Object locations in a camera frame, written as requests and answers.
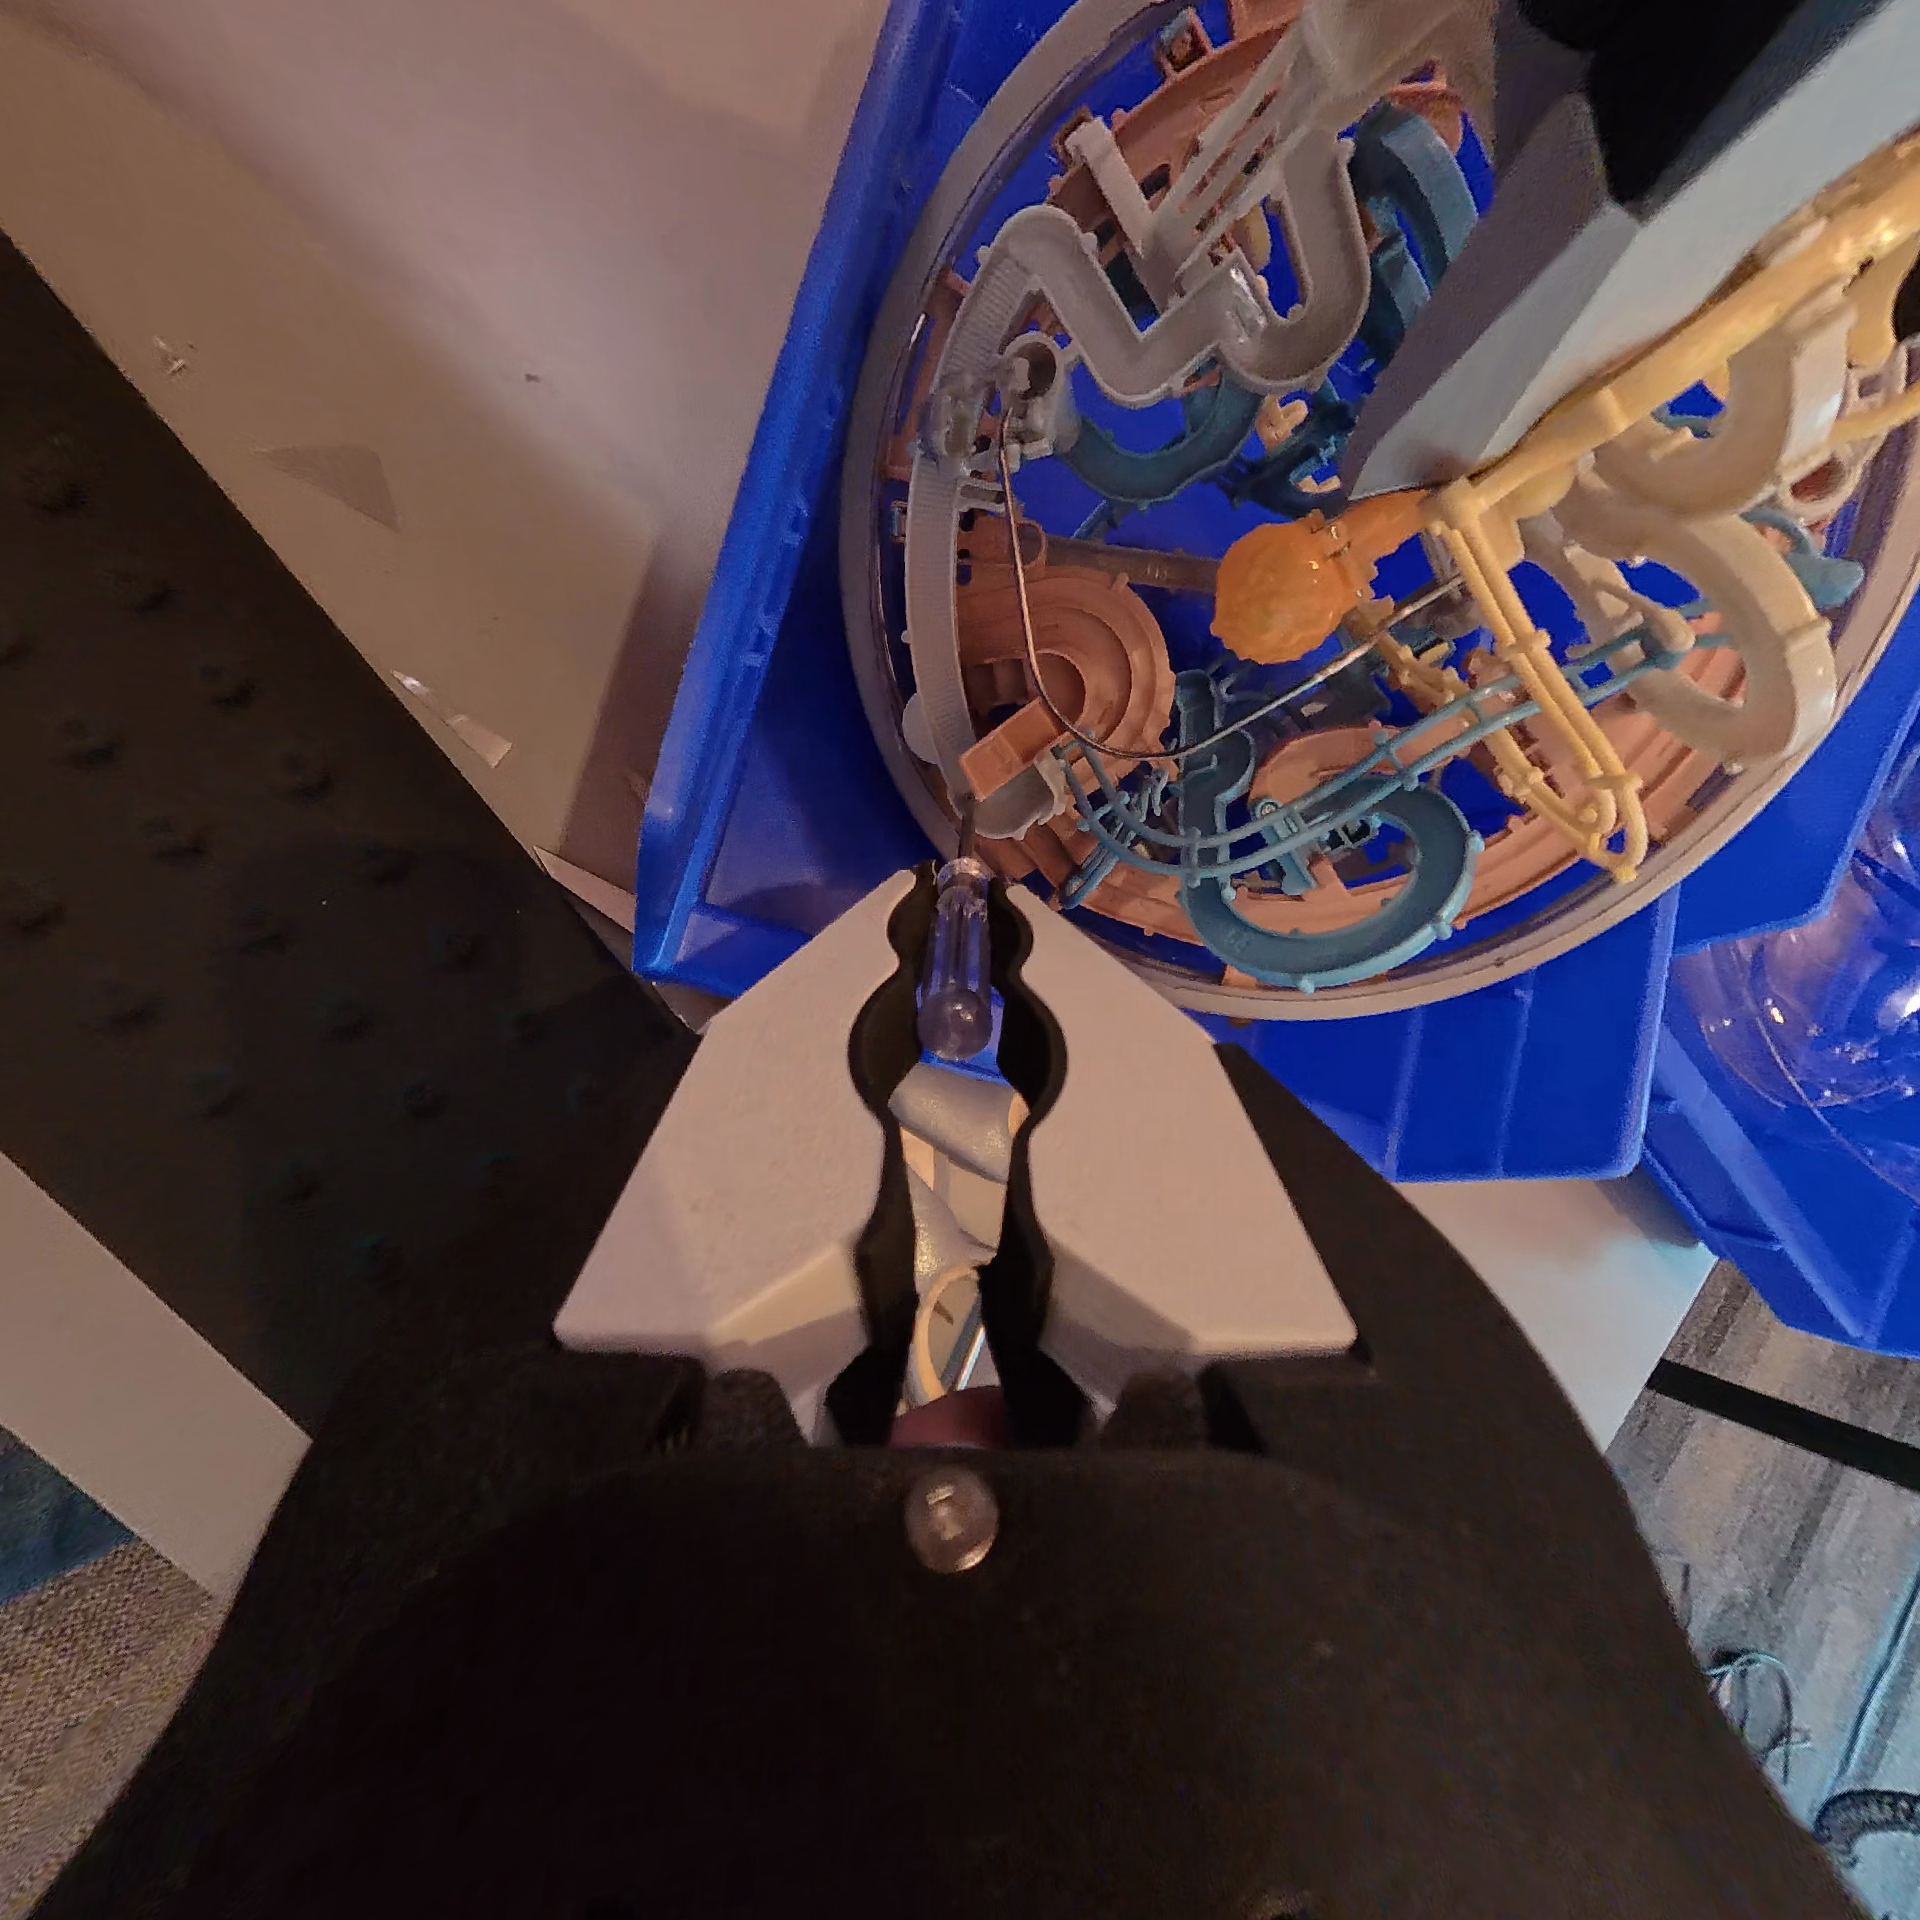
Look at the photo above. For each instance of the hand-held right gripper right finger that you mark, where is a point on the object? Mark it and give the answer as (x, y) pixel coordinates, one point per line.
(1183, 1198)

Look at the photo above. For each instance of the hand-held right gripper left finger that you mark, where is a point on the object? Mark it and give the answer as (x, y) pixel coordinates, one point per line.
(738, 1198)

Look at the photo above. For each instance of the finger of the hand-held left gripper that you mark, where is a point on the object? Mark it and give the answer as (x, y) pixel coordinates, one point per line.
(1501, 326)

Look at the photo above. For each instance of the blue plastic bin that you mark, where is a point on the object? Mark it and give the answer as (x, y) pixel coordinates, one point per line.
(755, 752)
(1802, 1198)

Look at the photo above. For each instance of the colourful plastic maze ball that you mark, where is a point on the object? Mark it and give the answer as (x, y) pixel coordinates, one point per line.
(1078, 660)

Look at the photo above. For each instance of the black perforated mat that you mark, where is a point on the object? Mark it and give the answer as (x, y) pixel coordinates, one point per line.
(222, 901)

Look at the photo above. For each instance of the clear plastic dome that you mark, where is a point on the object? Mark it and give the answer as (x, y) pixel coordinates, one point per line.
(1802, 989)

